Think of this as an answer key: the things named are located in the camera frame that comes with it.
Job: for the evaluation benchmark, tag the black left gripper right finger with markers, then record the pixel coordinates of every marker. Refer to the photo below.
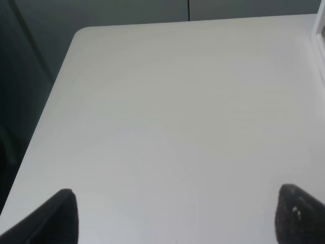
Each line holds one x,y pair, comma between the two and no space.
299,217

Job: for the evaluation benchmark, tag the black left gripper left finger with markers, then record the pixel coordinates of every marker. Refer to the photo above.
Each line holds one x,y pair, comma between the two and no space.
55,221

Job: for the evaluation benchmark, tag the white drawer cabinet frame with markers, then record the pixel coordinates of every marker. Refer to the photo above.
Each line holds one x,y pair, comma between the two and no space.
317,39

